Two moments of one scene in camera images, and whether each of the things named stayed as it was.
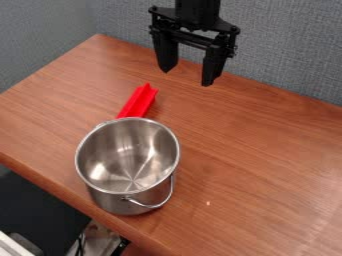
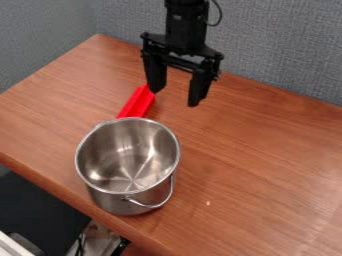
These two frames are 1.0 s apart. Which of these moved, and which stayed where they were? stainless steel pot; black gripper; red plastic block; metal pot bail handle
Moved: black gripper
Stayed: red plastic block; metal pot bail handle; stainless steel pot
